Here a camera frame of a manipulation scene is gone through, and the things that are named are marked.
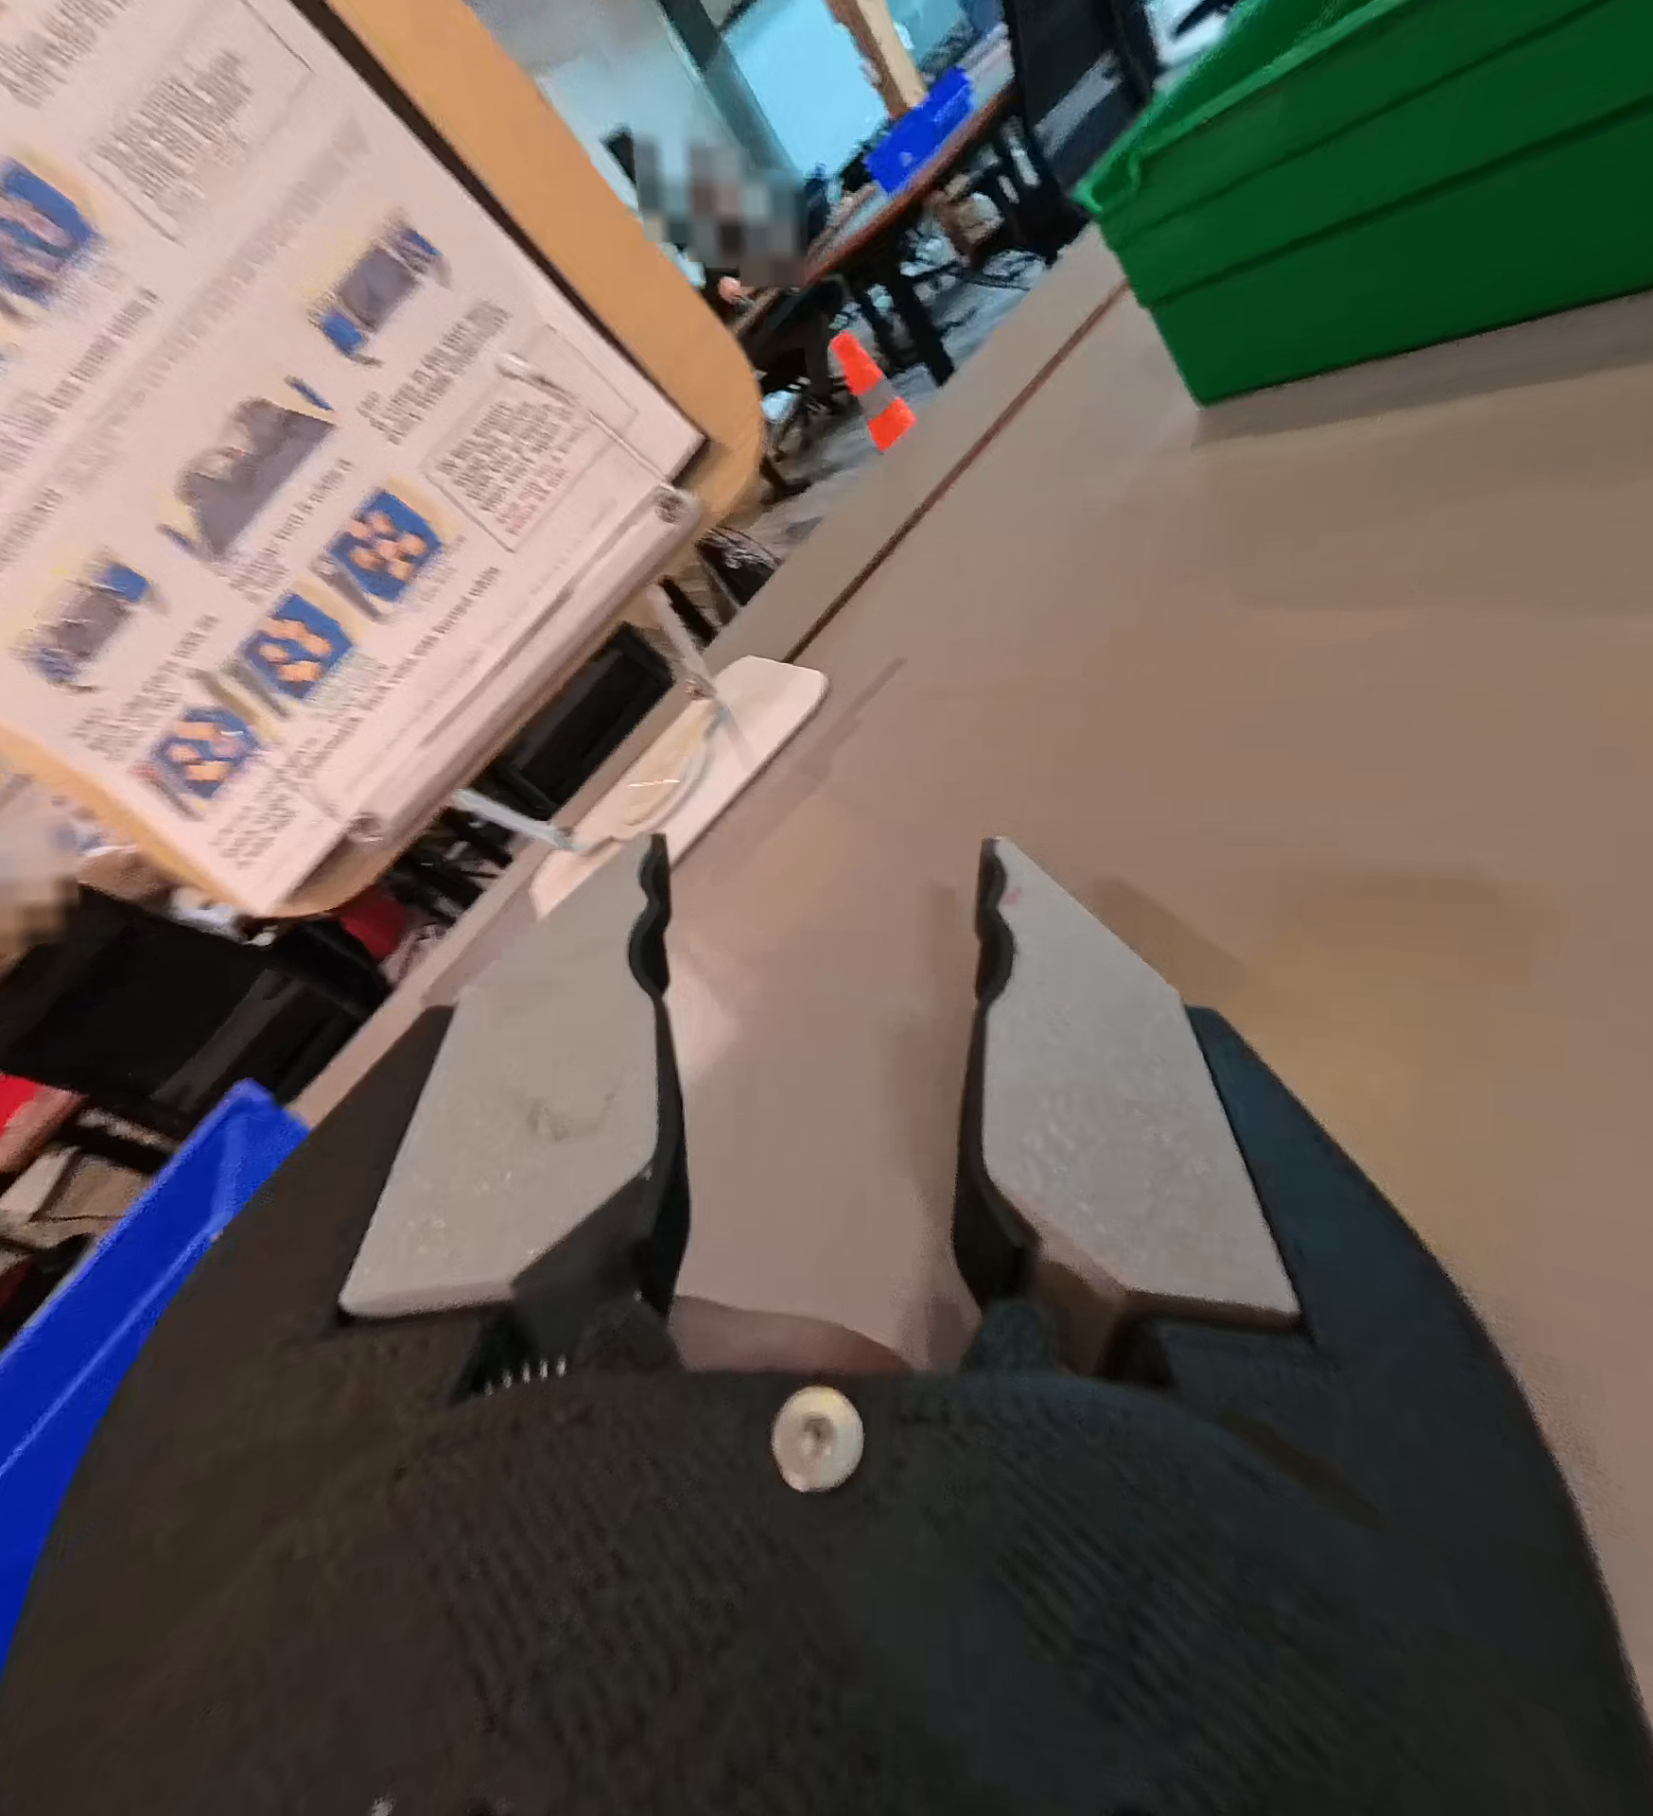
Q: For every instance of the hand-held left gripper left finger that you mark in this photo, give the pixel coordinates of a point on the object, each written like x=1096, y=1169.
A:
x=516, y=1120

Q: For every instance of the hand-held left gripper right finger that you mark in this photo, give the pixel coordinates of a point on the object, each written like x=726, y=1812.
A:
x=1125, y=1135

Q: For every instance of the blue plastic bin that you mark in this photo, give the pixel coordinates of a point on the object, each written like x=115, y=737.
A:
x=62, y=1347

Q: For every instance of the green plastic bin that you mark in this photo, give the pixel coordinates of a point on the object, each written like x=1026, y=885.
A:
x=1408, y=212

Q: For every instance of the black storage case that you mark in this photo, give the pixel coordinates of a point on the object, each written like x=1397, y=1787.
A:
x=160, y=1006

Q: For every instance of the white tablet stand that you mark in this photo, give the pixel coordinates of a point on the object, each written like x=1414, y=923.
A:
x=763, y=701

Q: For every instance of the instruction poster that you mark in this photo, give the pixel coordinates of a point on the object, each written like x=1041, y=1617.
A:
x=274, y=425

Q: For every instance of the orange traffic cone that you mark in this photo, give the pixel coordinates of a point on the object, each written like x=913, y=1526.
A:
x=873, y=389

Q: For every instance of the small blue bin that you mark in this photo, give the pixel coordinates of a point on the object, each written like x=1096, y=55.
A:
x=920, y=134

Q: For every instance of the black office chair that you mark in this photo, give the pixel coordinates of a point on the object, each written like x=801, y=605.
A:
x=1068, y=113

